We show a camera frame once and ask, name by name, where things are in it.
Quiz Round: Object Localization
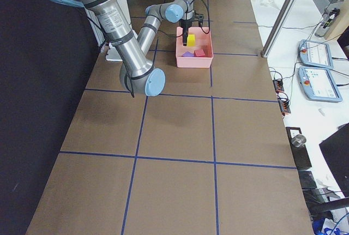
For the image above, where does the teach pendant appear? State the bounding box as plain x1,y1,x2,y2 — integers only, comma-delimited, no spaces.
298,66,342,103
298,40,334,69

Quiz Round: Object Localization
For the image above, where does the metal cylinder weight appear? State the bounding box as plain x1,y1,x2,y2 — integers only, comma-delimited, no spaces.
291,134,306,148

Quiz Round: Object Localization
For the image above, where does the yellow foam block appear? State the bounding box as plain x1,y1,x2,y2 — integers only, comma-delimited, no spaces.
186,34,196,47

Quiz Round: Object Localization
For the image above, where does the aluminium frame post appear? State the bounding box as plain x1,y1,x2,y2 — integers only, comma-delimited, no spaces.
261,0,296,58

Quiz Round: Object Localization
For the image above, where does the orange connector box near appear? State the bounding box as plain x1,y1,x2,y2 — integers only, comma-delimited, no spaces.
278,96,291,115

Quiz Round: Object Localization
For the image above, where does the near teach pendant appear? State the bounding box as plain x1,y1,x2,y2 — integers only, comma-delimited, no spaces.
298,66,342,103

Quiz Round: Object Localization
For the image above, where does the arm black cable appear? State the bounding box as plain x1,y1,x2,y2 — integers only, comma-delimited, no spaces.
190,0,212,35

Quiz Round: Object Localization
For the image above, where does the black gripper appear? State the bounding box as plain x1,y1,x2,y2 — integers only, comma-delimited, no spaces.
179,19,192,46

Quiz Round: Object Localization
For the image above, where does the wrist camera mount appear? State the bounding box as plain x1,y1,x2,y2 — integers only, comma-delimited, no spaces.
191,13,204,27

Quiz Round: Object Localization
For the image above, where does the orange connector box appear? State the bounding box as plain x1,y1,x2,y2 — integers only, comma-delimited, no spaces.
273,79,284,93
278,96,291,115

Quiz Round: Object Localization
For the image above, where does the purple foam block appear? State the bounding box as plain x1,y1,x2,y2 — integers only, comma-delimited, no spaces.
182,51,195,57

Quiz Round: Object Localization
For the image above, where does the pink plastic bin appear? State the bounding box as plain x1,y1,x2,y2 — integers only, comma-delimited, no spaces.
176,27,214,68

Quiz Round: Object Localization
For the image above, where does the orange connector box far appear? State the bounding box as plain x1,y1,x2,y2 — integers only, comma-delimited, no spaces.
273,79,284,93

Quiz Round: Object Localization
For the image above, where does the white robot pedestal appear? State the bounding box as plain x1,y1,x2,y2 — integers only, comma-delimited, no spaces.
90,0,133,62

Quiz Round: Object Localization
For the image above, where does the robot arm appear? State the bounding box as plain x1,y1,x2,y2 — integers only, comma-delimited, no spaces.
50,0,194,97

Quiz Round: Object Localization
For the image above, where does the pink foam block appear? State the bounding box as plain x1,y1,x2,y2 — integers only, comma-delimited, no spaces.
194,49,206,57

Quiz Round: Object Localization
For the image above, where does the far teach pendant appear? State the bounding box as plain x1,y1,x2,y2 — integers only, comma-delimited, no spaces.
298,40,334,69

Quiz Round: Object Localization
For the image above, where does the black monitor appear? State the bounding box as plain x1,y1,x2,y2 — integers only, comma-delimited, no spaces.
319,126,348,197

